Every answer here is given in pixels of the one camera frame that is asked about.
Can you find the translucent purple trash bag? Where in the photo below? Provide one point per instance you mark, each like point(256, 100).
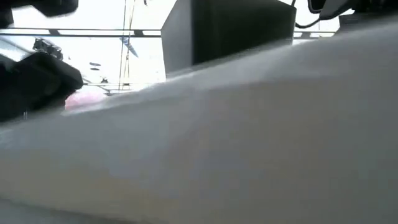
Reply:
point(84, 99)

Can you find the grey-blue plastic trash bag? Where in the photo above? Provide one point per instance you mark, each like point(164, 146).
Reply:
point(217, 140)

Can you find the dark grey trash bin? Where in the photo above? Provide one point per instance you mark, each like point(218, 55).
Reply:
point(233, 31)

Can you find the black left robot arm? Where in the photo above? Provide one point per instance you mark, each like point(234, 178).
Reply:
point(46, 6)

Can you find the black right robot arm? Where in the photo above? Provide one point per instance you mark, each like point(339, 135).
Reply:
point(376, 4)

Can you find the black ceiling-mounted device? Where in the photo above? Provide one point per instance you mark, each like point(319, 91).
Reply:
point(46, 46)

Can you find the blue diagonal strip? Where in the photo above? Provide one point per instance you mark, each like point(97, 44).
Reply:
point(130, 48)

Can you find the black overhead rail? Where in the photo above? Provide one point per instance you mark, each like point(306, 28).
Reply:
point(93, 35)

